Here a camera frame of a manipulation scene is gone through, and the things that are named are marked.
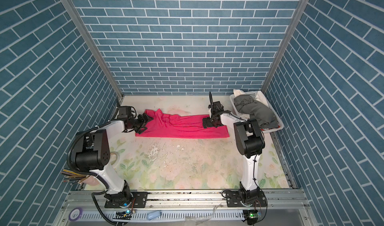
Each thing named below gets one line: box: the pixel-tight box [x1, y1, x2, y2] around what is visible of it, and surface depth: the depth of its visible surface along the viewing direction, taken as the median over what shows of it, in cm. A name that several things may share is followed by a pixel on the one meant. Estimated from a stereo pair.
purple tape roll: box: [68, 207, 83, 222], surface depth 71 cm
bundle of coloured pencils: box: [60, 169, 91, 185], surface depth 71 cm
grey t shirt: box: [233, 94, 279, 129], surface depth 101 cm
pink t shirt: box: [135, 108, 230, 139], surface depth 103 cm
